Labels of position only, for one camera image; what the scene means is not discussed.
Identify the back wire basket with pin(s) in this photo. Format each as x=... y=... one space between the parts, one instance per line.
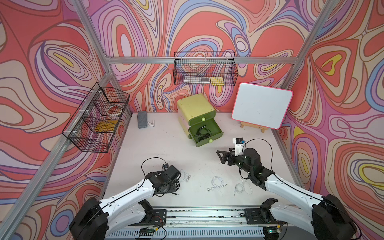
x=196 y=68

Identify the pink framed whiteboard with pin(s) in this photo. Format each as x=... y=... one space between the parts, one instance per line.
x=261 y=105

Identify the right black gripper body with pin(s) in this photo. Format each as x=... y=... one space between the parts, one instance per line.
x=238 y=160

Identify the wooden whiteboard easel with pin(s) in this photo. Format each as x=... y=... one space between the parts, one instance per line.
x=263 y=129

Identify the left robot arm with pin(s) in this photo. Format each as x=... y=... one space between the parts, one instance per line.
x=126 y=201

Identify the green circuit board right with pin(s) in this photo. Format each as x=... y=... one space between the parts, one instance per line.
x=271 y=230

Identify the wire basket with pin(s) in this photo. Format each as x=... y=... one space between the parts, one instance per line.
x=100 y=104
x=196 y=68

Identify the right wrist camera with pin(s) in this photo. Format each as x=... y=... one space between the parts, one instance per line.
x=239 y=144

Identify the black earphones front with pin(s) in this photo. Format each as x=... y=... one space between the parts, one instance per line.
x=169 y=188

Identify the yellow item in left basket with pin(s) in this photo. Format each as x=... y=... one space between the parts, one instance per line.
x=105 y=126

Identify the small white clip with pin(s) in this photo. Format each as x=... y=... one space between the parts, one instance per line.
x=151 y=123

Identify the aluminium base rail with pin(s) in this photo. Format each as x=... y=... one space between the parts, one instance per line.
x=210 y=216

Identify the green yellow drawer cabinet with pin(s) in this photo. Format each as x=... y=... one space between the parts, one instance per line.
x=194 y=112

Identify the green circuit board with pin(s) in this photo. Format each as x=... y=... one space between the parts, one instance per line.
x=148 y=231
x=271 y=230

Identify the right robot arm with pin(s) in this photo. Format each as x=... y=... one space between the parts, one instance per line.
x=294 y=192

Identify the green circuit board left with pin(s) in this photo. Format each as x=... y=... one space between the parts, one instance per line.
x=148 y=231

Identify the white earphones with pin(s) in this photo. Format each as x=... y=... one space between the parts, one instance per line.
x=217 y=183
x=185 y=177
x=243 y=187

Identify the left wire basket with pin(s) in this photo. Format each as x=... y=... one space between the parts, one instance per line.
x=100 y=104

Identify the yellow item in basket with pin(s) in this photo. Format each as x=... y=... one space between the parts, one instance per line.
x=105 y=126
x=217 y=81

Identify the black earphones with silver buds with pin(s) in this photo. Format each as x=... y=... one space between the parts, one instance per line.
x=203 y=137

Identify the yellow item in back basket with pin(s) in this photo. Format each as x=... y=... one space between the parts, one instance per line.
x=217 y=81

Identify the grey whiteboard eraser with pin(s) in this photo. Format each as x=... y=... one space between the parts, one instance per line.
x=142 y=119

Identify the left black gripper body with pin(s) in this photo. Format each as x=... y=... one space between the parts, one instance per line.
x=170 y=187

